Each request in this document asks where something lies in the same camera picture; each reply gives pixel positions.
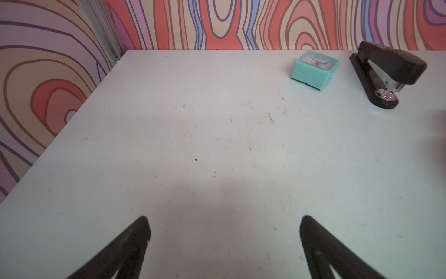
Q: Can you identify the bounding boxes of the mint green small clock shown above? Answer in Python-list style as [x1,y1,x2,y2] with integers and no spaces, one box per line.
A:
[291,51,340,91]

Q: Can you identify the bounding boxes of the black stapler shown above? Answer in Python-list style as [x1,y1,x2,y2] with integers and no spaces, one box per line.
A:
[350,41,427,109]

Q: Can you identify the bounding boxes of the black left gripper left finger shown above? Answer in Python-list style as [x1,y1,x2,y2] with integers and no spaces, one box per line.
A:
[69,216,151,279]

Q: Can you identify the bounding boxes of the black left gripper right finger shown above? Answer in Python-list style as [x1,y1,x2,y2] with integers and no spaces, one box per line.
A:
[300,215,383,279]

